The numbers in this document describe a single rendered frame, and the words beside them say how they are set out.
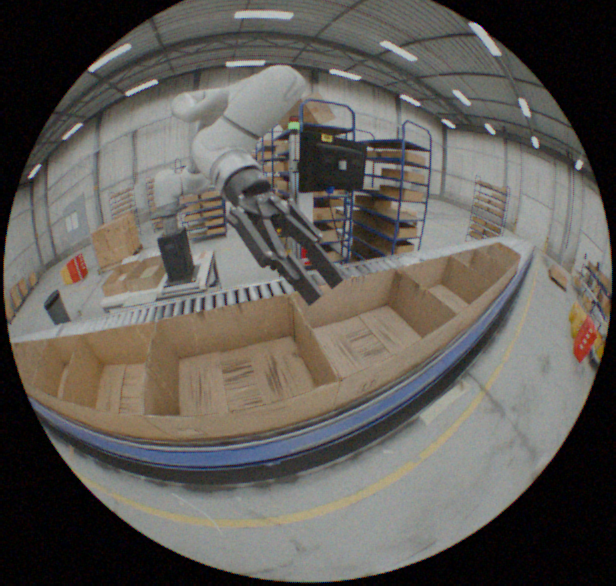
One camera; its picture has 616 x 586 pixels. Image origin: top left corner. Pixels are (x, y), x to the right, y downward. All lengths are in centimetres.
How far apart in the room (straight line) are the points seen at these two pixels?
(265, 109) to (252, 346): 61
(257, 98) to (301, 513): 164
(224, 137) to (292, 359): 56
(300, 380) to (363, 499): 106
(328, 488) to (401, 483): 45
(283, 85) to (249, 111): 8
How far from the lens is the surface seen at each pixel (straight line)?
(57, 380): 119
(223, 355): 65
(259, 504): 141
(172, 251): 135
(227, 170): 35
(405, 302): 74
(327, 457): 76
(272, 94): 40
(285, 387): 54
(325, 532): 144
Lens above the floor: 137
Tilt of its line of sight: 31 degrees down
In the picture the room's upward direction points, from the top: straight up
